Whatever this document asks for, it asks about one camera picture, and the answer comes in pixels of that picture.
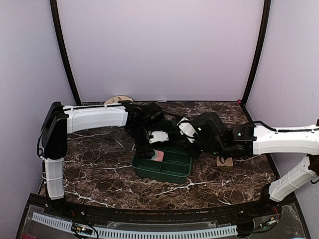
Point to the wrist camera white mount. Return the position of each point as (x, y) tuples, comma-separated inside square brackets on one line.
[(187, 129), (158, 136)]

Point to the white slotted cable duct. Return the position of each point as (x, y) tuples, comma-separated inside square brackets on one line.
[(138, 231)]

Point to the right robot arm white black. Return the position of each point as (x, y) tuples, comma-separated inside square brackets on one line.
[(207, 133)]

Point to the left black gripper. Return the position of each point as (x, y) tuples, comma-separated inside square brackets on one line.
[(143, 152)]

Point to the pink patterned sock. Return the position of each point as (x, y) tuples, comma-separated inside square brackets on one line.
[(158, 156)]

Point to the green divided organizer tray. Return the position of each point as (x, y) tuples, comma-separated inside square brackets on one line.
[(174, 166)]

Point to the right black frame post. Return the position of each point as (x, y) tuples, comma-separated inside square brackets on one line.
[(258, 52)]

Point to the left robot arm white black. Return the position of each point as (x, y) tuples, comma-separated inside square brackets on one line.
[(138, 121)]

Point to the beige floral plate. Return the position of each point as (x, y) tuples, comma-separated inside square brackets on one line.
[(116, 99)]

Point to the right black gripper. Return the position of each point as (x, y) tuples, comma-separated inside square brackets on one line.
[(194, 152)]

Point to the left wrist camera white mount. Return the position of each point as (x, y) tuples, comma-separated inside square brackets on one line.
[(158, 136)]

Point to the black frame post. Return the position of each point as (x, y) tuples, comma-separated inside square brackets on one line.
[(63, 51), (258, 52)]

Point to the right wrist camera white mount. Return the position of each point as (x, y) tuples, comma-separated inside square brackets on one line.
[(187, 129)]

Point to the black front table rail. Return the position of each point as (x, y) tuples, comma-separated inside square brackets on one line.
[(234, 214)]

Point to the beige striped sock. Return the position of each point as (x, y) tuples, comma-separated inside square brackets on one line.
[(224, 164)]

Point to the small circuit board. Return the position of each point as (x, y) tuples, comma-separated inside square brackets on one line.
[(81, 229)]

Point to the left black frame post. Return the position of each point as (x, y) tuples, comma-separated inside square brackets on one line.
[(63, 51)]

